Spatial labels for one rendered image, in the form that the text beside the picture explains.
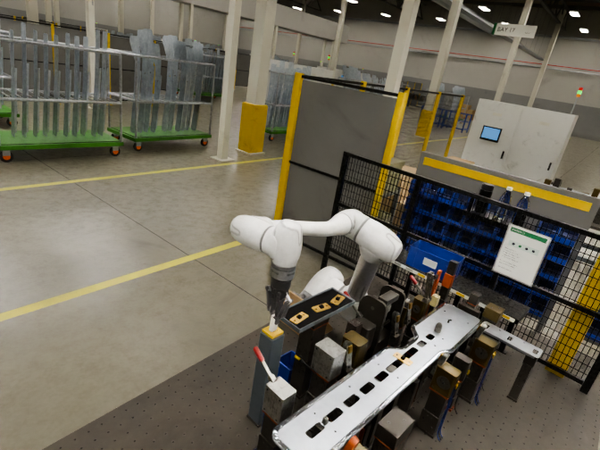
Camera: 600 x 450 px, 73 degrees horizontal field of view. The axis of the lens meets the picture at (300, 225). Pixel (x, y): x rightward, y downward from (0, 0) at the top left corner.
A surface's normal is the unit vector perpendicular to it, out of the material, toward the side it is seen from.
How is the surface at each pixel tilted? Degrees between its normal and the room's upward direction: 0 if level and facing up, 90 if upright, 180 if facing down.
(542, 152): 90
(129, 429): 0
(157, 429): 0
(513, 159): 90
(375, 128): 90
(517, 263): 90
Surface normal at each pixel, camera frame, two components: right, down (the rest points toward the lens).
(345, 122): -0.62, 0.20
